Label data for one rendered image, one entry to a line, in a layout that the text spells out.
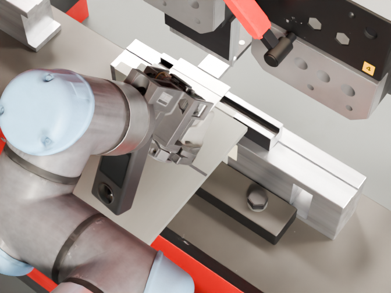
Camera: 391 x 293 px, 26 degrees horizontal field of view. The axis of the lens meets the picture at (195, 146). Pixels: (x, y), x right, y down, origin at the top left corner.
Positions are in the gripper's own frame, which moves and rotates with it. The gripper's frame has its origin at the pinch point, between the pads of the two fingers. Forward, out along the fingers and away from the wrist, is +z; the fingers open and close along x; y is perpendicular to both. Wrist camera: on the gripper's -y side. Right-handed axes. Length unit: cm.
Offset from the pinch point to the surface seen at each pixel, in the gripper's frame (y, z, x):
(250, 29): 16.8, -16.6, -5.6
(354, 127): -1, 133, 14
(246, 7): 18.4, -17.7, -4.5
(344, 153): -7, 128, 11
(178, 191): -6.3, 1.0, -1.9
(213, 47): 11.2, 0.5, 4.2
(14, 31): -6.4, 14.3, 40.6
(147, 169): -6.5, 0.9, 3.2
